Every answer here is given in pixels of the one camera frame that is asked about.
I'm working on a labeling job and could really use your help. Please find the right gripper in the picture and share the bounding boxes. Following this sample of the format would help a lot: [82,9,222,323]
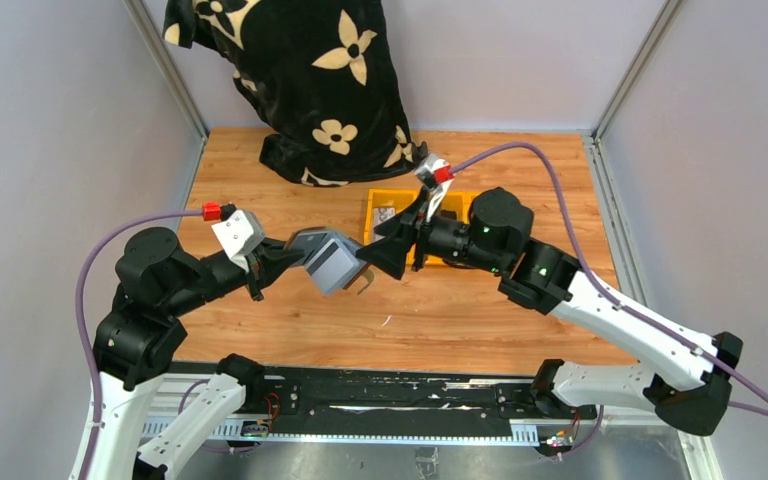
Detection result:
[356,186,506,280]

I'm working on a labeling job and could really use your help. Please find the brown leather card holder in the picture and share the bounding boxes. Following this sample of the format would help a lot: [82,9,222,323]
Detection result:
[284,227,375,296]

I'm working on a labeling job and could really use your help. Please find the grey striped card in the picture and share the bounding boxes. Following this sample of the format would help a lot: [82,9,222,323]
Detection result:
[303,236,365,296]

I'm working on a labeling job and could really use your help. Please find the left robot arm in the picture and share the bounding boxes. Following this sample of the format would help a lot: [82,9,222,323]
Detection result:
[71,227,302,479]

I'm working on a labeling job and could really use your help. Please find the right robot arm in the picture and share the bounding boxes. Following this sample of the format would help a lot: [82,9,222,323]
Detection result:
[357,187,743,436]

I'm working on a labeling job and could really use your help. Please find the white cards in bin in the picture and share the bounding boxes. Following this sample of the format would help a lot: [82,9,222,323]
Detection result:
[370,207,396,233]

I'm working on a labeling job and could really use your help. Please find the middle yellow bin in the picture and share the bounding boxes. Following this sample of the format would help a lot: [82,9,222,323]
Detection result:
[424,191,479,269]

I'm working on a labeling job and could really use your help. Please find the black floral blanket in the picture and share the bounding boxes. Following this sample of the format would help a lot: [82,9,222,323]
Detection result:
[162,1,428,188]

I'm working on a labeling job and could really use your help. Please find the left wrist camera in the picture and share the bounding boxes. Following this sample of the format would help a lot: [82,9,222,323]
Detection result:
[211,208,266,273]

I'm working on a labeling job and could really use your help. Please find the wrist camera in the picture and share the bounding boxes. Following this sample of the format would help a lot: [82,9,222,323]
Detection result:
[211,208,266,273]
[414,153,454,223]

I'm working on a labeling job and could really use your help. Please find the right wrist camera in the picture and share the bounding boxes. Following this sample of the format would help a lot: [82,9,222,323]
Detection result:
[414,153,454,223]

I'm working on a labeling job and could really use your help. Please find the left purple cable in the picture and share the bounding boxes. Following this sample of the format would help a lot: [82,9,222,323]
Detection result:
[75,201,223,480]

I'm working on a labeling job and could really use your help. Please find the purple cable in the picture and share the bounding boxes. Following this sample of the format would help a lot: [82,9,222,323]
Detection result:
[433,142,768,433]
[75,201,223,480]

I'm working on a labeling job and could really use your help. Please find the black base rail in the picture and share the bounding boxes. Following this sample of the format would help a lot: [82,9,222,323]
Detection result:
[237,366,597,442]

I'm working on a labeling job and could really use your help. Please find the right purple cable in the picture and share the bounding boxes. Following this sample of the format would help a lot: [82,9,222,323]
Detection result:
[433,142,768,433]

